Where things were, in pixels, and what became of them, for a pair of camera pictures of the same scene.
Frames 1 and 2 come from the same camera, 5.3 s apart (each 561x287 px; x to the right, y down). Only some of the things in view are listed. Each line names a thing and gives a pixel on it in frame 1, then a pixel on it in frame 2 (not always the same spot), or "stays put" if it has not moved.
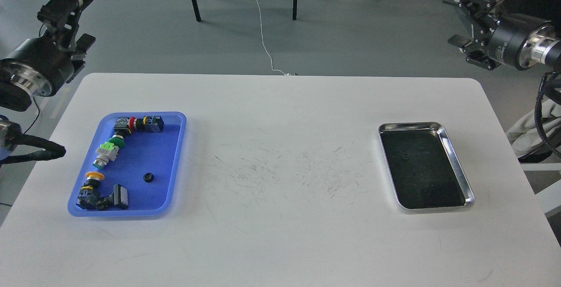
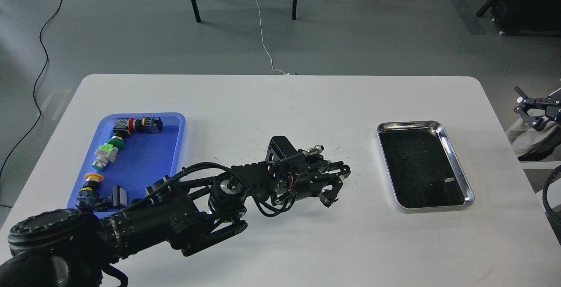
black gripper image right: x=502 y=37 to x=553 y=108
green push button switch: x=108 y=151 stays put
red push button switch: x=152 y=123 stays put
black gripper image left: x=39 y=64 to x=296 y=175
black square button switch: x=120 y=196 stays put
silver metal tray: x=424 y=173 stays put
